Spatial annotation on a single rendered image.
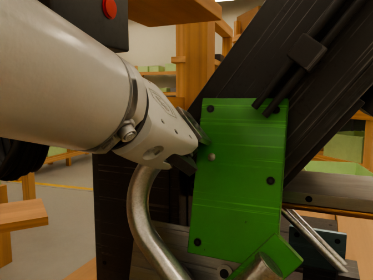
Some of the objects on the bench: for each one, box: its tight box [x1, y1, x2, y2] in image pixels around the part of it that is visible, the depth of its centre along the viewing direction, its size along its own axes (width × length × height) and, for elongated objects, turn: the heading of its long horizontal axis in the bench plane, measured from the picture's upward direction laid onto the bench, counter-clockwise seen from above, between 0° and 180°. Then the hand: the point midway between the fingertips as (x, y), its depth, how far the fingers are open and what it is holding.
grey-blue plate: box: [289, 224, 347, 280], centre depth 59 cm, size 10×2×14 cm
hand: (179, 135), depth 42 cm, fingers closed on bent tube, 3 cm apart
